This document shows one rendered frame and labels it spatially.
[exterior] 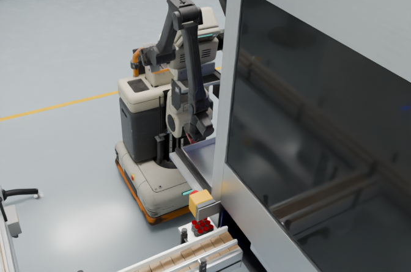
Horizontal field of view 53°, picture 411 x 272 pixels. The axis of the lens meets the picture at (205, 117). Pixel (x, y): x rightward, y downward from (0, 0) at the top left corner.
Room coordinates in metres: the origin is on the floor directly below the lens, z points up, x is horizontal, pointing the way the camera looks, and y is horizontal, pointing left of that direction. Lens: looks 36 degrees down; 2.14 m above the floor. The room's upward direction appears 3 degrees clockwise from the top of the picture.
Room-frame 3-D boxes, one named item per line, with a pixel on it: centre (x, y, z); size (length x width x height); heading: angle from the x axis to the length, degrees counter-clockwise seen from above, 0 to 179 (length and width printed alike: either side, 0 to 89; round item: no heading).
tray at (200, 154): (1.36, -0.10, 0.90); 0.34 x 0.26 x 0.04; 31
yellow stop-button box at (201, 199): (1.03, 0.00, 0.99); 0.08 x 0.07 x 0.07; 31
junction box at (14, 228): (1.31, 0.91, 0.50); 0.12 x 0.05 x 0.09; 31
